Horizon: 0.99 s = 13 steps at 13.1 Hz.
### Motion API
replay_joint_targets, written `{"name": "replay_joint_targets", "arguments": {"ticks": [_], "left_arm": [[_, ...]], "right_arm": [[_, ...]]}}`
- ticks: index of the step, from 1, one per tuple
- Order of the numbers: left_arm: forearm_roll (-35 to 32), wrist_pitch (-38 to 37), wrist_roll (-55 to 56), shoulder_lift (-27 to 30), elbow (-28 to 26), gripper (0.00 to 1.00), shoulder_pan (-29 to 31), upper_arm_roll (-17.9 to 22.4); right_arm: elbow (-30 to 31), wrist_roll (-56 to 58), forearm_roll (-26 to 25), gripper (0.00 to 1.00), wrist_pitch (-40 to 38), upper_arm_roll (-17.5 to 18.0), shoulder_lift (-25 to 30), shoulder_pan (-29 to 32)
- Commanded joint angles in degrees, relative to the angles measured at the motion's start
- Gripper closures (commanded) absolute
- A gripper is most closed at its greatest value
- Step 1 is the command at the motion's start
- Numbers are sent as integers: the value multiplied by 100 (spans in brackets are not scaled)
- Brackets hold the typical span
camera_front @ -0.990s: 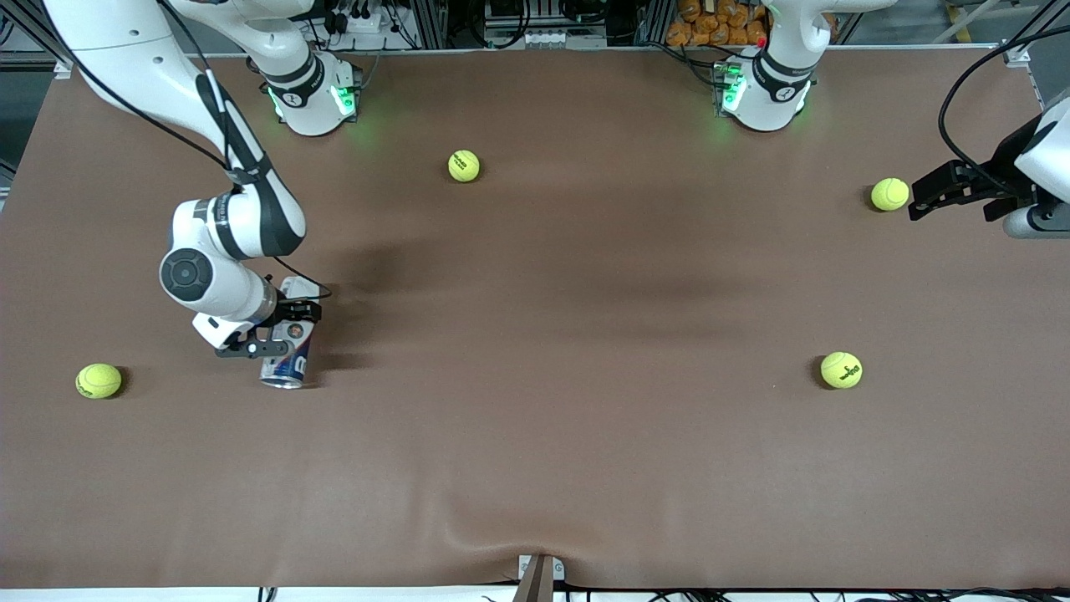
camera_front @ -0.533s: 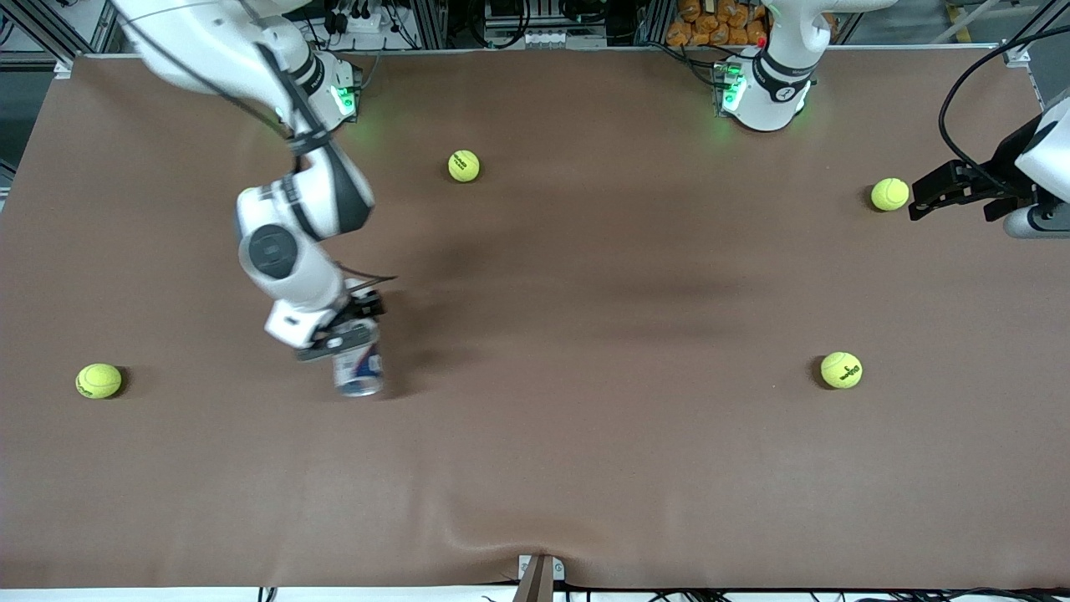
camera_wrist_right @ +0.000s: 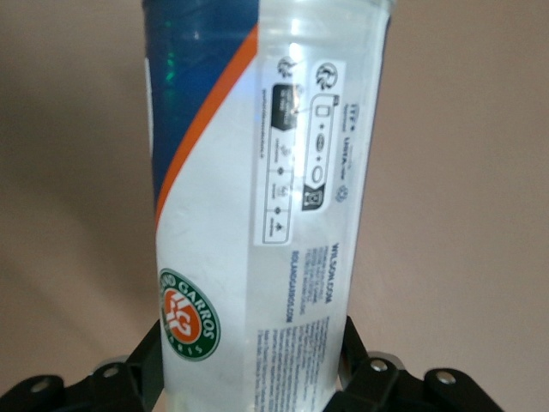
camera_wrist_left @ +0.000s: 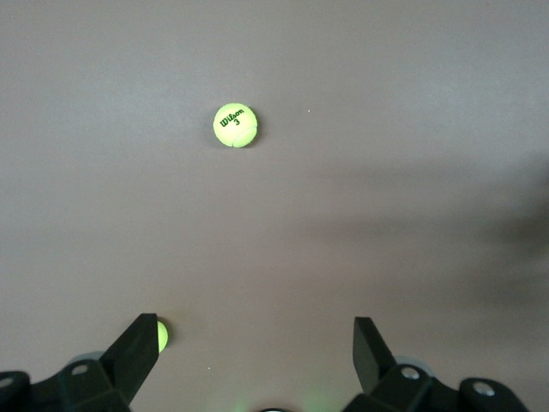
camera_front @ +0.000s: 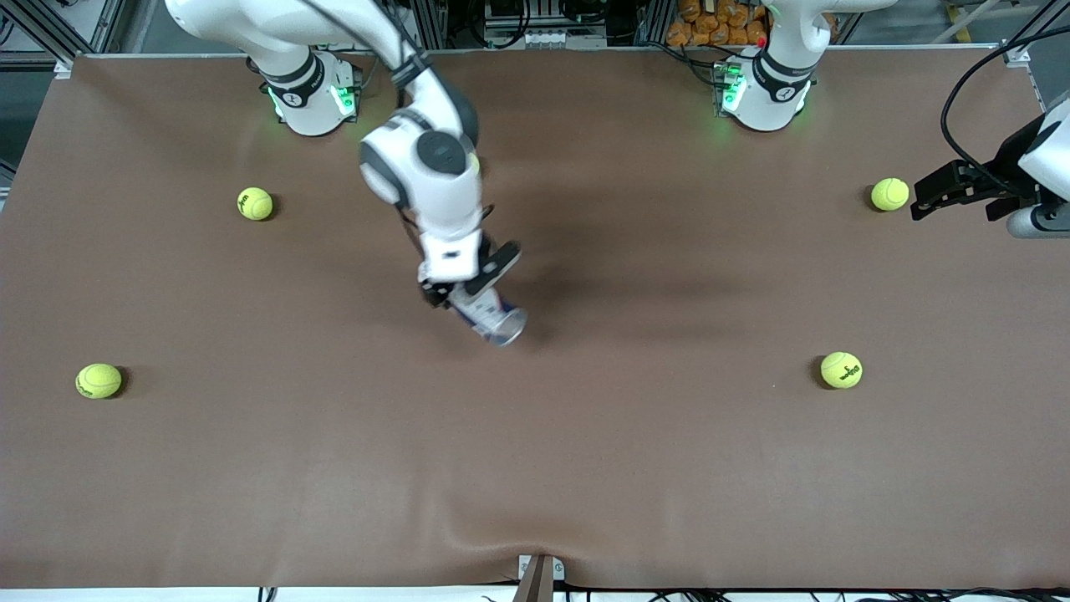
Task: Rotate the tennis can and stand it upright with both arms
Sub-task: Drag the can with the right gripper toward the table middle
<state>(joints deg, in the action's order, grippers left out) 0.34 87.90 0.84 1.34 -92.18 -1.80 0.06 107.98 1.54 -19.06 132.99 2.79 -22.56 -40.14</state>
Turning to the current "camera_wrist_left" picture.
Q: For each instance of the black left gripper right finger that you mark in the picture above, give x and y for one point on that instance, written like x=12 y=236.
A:
x=375 y=369

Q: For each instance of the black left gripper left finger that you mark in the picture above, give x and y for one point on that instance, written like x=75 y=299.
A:
x=128 y=360

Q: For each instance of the brown table mat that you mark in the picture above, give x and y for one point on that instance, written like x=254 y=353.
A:
x=274 y=240

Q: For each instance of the yellow tennis ball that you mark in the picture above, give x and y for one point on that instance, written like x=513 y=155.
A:
x=164 y=337
x=235 y=129

